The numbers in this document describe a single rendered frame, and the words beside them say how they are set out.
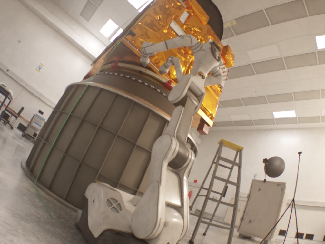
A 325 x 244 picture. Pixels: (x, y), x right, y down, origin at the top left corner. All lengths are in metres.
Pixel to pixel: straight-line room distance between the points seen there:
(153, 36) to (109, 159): 1.59
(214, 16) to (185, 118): 3.42
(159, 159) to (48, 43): 7.36
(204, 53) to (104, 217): 1.26
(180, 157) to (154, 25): 1.91
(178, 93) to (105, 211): 0.82
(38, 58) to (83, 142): 6.22
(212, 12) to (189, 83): 3.24
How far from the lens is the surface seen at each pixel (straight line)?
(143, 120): 1.67
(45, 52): 7.71
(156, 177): 0.87
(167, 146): 0.91
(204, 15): 3.59
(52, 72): 7.44
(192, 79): 1.22
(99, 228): 0.85
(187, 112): 1.13
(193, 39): 1.39
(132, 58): 2.20
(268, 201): 4.53
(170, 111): 1.93
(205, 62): 1.35
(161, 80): 2.16
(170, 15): 2.80
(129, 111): 1.65
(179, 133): 1.05
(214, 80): 1.55
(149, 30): 2.35
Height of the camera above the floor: 0.45
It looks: 22 degrees up
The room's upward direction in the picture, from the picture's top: 23 degrees clockwise
